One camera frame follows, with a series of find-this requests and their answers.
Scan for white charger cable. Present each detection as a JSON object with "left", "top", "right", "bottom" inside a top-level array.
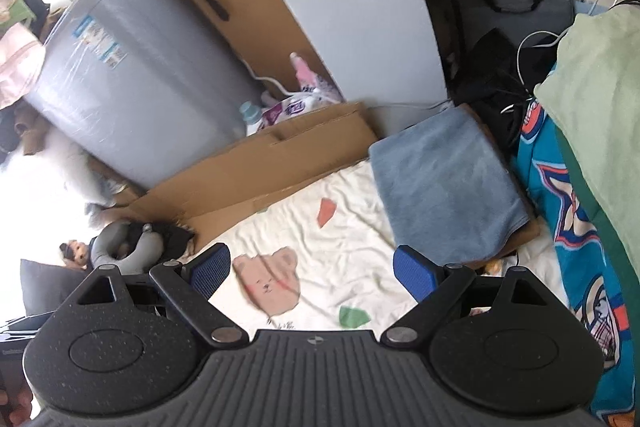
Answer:
[{"left": 515, "top": 0, "right": 640, "bottom": 90}]

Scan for light green cloth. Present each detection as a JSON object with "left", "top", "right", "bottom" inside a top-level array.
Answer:
[{"left": 534, "top": 4, "right": 640, "bottom": 258}]

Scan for purple white detergent bag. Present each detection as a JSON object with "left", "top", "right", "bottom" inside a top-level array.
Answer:
[{"left": 239, "top": 56, "right": 346, "bottom": 104}]

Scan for light blue denim pants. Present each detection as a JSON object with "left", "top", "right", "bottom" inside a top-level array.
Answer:
[{"left": 369, "top": 107, "right": 533, "bottom": 265}]

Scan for person's left hand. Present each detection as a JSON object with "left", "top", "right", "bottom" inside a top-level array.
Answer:
[{"left": 0, "top": 386, "right": 35, "bottom": 426}]

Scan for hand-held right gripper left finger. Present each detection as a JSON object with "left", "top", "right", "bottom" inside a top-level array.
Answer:
[{"left": 62, "top": 243, "right": 250, "bottom": 350}]

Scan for clear plastic bag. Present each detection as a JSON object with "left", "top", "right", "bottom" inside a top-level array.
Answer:
[{"left": 0, "top": 127, "right": 121, "bottom": 228}]

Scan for pink clothes pile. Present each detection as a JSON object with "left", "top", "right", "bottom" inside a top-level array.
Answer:
[{"left": 0, "top": 0, "right": 47, "bottom": 110}]

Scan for grey laptop bag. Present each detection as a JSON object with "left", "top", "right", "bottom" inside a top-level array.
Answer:
[{"left": 451, "top": 0, "right": 577, "bottom": 60}]

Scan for brown folded towel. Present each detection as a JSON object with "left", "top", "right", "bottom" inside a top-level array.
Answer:
[{"left": 457, "top": 103, "right": 542, "bottom": 269}]

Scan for pink and white pack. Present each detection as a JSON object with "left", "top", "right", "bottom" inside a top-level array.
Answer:
[{"left": 290, "top": 52, "right": 323, "bottom": 92}]

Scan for long low cardboard sheet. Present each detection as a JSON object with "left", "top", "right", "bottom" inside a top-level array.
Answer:
[{"left": 97, "top": 102, "right": 381, "bottom": 255}]

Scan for cream bear printed blanket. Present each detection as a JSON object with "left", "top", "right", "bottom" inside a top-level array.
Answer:
[{"left": 192, "top": 159, "right": 571, "bottom": 333}]

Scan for teal star printed cloth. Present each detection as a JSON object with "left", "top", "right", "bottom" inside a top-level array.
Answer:
[{"left": 515, "top": 97, "right": 640, "bottom": 427}]

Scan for detergent bottle with blue cap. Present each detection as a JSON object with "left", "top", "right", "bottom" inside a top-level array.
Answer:
[{"left": 238, "top": 101, "right": 264, "bottom": 136}]

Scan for grey neck pillow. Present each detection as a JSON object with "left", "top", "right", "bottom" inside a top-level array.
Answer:
[{"left": 89, "top": 222, "right": 166, "bottom": 277}]

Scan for black garment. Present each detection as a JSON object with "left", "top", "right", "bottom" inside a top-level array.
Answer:
[{"left": 125, "top": 221, "right": 197, "bottom": 258}]

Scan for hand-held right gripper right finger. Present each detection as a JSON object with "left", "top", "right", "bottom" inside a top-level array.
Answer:
[{"left": 381, "top": 245, "right": 568, "bottom": 350}]

